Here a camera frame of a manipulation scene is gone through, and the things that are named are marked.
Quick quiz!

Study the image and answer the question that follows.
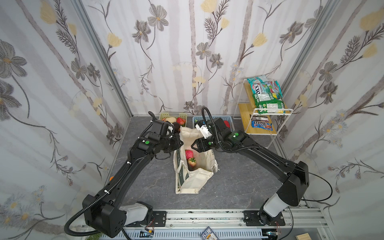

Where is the pink dragon fruit toy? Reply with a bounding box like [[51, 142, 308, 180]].
[[185, 150, 194, 160]]

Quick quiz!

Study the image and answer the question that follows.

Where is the cream floral tote bag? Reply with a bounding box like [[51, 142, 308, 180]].
[[173, 127, 219, 194]]

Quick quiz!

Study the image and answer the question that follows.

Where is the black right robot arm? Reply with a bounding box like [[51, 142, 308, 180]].
[[191, 107, 310, 225]]

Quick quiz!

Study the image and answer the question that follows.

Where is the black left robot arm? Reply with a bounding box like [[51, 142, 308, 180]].
[[64, 112, 184, 238]]

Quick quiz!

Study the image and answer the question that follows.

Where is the green skittles candy bag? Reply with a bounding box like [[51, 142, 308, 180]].
[[247, 76, 285, 114]]

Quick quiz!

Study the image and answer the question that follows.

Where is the green plastic fruit basket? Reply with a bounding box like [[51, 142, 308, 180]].
[[159, 112, 188, 127]]

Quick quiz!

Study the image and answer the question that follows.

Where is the blue plastic vegetable basket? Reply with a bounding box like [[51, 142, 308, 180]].
[[191, 115, 235, 131]]

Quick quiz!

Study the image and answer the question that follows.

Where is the blue m&m candy packet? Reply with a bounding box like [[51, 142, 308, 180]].
[[251, 116, 273, 131]]

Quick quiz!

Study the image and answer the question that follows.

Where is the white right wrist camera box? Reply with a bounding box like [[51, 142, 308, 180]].
[[195, 124, 212, 139]]

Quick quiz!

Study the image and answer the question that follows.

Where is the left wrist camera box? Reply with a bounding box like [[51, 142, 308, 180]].
[[151, 120, 175, 138]]

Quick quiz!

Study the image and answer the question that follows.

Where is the white wire wooden shelf rack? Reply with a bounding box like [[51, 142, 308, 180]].
[[233, 79, 294, 148]]

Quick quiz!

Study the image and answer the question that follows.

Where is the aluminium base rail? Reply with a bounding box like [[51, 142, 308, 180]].
[[115, 206, 334, 240]]

